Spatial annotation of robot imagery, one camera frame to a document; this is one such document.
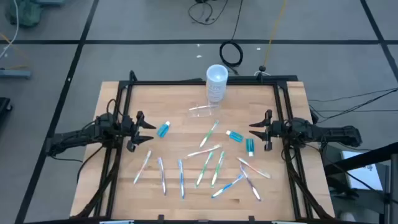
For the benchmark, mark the black metal beam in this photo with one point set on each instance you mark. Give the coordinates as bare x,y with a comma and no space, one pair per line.
357,161

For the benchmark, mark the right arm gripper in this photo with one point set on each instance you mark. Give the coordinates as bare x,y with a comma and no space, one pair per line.
275,130

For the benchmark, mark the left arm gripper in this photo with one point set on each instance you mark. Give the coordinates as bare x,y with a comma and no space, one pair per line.
130,127

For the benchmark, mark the white box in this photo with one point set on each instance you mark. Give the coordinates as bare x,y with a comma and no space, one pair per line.
363,174

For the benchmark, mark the orange toothbrush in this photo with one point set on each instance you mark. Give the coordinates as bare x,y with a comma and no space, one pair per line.
142,167
253,168
203,151

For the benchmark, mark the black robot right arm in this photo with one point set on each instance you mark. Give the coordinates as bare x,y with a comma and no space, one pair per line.
329,133

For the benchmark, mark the black floor equipment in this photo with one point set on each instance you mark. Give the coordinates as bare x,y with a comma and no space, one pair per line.
3,107

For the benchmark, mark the clear acrylic holder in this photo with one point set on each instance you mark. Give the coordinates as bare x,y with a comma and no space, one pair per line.
199,112

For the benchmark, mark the grey metal post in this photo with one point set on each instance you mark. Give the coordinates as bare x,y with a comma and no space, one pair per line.
394,186

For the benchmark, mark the small blue mouthwash bottle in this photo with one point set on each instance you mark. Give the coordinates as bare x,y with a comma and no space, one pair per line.
250,145
162,130
235,136

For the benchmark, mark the green bag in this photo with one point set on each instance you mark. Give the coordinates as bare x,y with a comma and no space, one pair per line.
23,14

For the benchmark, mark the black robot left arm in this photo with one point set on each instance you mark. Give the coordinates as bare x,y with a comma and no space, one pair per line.
77,137

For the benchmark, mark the white wipes canister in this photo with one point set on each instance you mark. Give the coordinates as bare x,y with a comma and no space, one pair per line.
216,84

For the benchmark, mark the blue toothbrush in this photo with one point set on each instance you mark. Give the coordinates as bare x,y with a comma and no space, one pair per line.
227,186
181,179

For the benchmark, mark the purple toothbrush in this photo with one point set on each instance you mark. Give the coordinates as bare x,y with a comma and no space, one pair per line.
161,175
249,183

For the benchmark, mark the grey-blue floor bar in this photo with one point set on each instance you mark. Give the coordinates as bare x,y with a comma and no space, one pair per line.
15,74

